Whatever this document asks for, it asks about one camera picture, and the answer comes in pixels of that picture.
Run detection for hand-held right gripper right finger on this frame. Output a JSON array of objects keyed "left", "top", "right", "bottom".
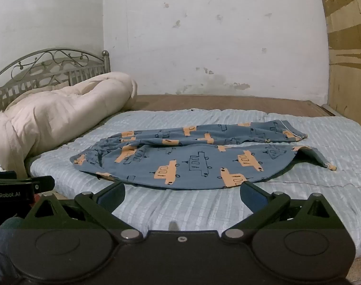
[{"left": 221, "top": 180, "right": 348, "bottom": 240}]

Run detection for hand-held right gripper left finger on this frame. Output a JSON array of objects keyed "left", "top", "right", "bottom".
[{"left": 23, "top": 181, "right": 140, "bottom": 240}]

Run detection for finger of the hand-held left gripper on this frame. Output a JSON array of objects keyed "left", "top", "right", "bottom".
[{"left": 33, "top": 176, "right": 55, "bottom": 193}]

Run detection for blue car-print pants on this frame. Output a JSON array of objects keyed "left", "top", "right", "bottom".
[{"left": 69, "top": 119, "right": 337, "bottom": 190}]

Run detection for grey-blue cloth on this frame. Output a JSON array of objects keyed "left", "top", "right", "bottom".
[{"left": 0, "top": 216, "right": 24, "bottom": 285}]

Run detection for cream rolled comforter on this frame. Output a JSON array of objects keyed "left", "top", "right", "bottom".
[{"left": 0, "top": 72, "right": 138, "bottom": 179}]

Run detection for light blue striped quilt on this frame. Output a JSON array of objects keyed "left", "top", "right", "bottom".
[{"left": 30, "top": 108, "right": 361, "bottom": 256}]

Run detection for grey metal headboard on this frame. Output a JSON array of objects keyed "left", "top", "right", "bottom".
[{"left": 0, "top": 47, "right": 111, "bottom": 118}]

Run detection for light wooden board panel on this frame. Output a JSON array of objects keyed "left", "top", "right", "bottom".
[{"left": 316, "top": 0, "right": 361, "bottom": 131}]

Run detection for brown wooden bed frame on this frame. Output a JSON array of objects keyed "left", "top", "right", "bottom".
[{"left": 132, "top": 94, "right": 336, "bottom": 117}]

